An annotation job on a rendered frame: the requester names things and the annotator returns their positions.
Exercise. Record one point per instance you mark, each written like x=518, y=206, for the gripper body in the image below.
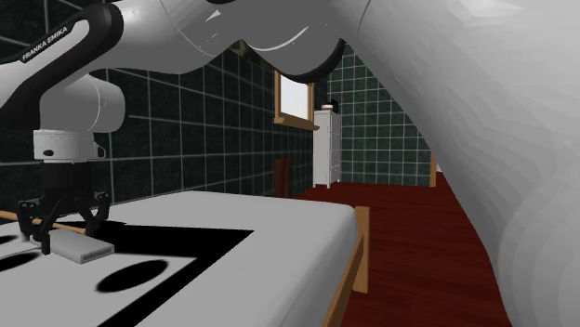
x=65, y=181

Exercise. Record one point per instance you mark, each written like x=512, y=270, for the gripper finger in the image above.
x=32, y=217
x=98, y=210

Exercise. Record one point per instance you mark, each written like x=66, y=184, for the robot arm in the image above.
x=489, y=136

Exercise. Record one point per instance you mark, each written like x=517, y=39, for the thin wooden stick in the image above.
x=9, y=214

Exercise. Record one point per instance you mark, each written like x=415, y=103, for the grey flat box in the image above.
x=86, y=249

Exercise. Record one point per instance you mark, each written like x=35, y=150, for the dark brown chair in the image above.
x=284, y=176

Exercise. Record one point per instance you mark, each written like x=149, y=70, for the wooden framed window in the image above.
x=294, y=97

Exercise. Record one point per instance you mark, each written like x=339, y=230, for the white chest of drawers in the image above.
x=327, y=149

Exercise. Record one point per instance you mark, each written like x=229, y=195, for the grey bed with wooden frame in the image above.
x=272, y=235

